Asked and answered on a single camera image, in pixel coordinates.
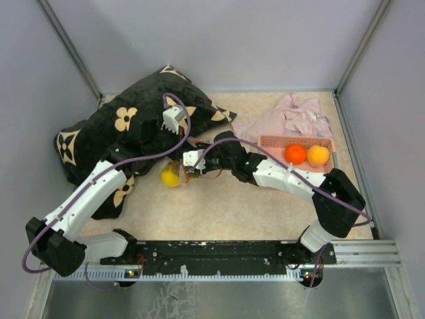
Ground aluminium frame post left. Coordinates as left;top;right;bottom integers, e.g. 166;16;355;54
36;0;103;101

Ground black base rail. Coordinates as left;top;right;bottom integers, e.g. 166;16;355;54
100;241;337;286

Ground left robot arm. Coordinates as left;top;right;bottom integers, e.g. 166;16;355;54
21;116;191;276

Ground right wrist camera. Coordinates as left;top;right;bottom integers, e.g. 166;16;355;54
183;149;205;170

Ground pink crumpled cloth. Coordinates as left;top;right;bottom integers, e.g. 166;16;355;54
232;94;333;142

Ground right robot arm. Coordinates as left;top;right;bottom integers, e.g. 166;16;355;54
192;131;365;263

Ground clear zip top bag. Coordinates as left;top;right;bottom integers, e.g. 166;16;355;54
159;156;225;189

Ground pink plastic basket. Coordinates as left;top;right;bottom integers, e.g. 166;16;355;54
258;136;339;173

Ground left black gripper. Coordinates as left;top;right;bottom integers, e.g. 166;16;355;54
143;123;195;161

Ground yellow lemon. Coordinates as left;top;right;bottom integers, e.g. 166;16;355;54
161;166;181;187

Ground aluminium frame post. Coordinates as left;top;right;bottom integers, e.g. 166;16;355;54
36;0;103;101
333;0;394;97

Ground aluminium frame post right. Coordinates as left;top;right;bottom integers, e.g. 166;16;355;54
333;0;394;97

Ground black floral pillow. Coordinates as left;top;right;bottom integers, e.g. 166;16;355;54
54;65;238;220

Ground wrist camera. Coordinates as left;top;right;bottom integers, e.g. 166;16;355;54
162;105;188;135
183;149;205;170

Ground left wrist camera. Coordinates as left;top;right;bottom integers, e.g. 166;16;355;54
162;105;188;135

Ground yellow orange fruit right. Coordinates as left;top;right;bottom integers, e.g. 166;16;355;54
307;145;330;167

